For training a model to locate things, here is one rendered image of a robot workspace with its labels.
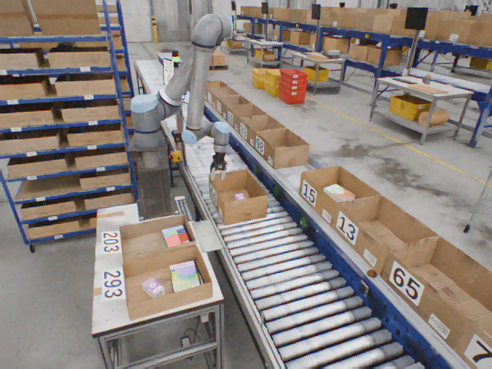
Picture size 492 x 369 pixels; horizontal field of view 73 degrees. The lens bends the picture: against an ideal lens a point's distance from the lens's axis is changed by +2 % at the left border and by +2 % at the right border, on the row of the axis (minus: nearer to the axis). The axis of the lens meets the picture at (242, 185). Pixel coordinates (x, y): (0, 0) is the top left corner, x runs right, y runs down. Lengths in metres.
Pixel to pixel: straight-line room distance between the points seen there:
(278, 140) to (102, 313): 1.91
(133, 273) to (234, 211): 0.69
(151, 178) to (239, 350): 1.24
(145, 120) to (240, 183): 0.85
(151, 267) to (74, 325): 1.06
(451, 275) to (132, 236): 1.66
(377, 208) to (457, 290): 0.57
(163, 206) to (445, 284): 1.60
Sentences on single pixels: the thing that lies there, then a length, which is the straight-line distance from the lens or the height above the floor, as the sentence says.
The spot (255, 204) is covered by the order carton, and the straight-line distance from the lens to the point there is 2.10.
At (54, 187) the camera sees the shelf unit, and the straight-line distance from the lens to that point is 3.31.
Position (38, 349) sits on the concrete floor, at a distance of 2.74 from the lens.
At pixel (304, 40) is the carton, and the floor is 0.94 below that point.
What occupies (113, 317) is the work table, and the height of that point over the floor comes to 0.75.
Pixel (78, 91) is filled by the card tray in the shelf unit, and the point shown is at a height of 1.37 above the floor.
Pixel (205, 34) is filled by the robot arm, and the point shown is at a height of 1.84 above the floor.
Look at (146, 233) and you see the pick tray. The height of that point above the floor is 0.77.
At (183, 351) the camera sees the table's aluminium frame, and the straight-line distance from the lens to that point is 1.90.
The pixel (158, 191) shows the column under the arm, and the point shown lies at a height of 0.93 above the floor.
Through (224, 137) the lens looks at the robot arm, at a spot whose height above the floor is 1.29.
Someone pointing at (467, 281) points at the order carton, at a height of 0.94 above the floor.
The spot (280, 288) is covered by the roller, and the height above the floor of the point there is 0.74.
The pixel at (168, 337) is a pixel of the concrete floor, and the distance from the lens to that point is 2.51.
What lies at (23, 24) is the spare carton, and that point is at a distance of 2.95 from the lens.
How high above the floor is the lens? 1.99
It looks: 29 degrees down
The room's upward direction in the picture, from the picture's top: 1 degrees clockwise
